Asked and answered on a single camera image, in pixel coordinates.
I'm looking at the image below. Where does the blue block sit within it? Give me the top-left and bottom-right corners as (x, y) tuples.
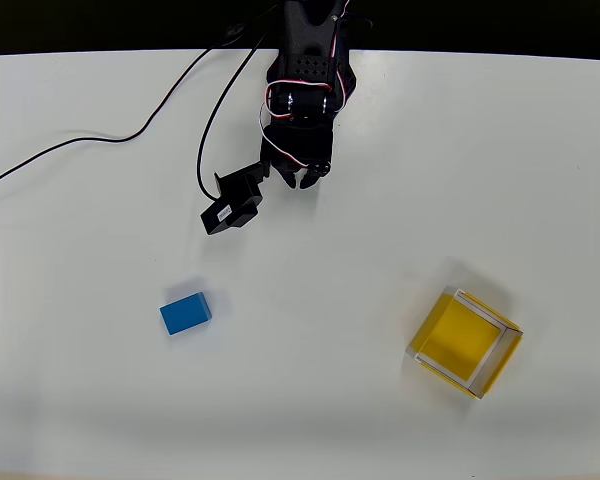
(159, 292), (215, 337)

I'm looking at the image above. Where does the yellow open box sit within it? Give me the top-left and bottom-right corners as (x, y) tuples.
(408, 287), (525, 401)

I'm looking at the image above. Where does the red white servo wire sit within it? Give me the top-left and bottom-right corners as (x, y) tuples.
(257, 78), (334, 170)

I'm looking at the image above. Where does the black webcam on bracket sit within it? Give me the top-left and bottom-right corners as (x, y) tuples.
(199, 161), (272, 237)

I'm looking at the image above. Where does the black webcam cable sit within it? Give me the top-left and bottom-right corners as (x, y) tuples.
(0, 19), (287, 202)

